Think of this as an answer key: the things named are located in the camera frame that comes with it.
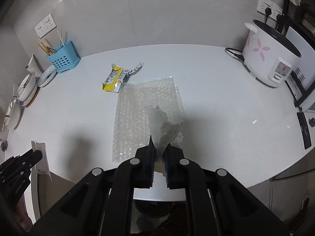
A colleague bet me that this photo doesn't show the blue utensil holder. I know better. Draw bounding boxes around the blue utensil holder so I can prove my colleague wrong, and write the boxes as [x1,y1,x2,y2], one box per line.
[47,41,81,74]

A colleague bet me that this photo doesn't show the wall socket pair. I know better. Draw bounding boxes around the wall socket pair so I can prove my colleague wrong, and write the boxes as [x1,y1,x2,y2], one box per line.
[34,13,57,38]
[256,0,283,21]

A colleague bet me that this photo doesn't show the white bowl with spoon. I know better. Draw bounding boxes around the white bowl with spoon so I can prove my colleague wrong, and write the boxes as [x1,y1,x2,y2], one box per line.
[2,85,21,130]

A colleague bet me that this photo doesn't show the left wall socket pair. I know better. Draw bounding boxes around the left wall socket pair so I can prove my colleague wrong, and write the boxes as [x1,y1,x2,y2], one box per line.
[34,13,57,38]

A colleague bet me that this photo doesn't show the person's left hand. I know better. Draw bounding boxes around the person's left hand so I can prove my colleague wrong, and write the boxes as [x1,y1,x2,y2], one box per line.
[12,200,33,232]

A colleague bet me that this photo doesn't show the white tissue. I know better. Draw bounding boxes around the white tissue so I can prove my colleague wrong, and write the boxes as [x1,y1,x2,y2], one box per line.
[145,105,184,159]

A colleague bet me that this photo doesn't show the wooden round coaster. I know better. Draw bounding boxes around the wooden round coaster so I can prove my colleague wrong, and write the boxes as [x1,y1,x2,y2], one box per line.
[25,86,40,108]

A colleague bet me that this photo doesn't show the white pink rice cooker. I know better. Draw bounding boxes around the white pink rice cooker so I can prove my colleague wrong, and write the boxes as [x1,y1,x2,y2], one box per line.
[242,20,302,88]

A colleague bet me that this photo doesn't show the yellow silver snack wrapper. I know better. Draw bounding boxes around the yellow silver snack wrapper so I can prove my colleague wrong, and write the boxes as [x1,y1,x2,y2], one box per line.
[102,62,145,93]

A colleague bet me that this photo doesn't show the stacked white bowls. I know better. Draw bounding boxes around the stacked white bowls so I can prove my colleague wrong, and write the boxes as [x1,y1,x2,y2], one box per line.
[17,74,38,107]

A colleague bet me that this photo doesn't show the right wall socket pair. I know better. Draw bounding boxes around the right wall socket pair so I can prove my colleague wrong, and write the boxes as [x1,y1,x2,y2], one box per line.
[256,0,283,21]

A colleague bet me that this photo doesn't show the black power cable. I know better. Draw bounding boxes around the black power cable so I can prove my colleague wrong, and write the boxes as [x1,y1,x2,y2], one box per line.
[225,47,246,61]

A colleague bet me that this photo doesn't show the clear bubble wrap sheet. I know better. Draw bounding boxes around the clear bubble wrap sheet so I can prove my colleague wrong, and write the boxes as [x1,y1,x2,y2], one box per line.
[112,77,186,162]

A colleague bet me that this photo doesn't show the white microwave oven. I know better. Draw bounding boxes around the white microwave oven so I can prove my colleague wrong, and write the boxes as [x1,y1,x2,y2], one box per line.
[286,26,314,112]

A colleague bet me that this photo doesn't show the blue patterned plate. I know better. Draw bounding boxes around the blue patterned plate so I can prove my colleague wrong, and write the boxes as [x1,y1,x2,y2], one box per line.
[37,65,57,87]

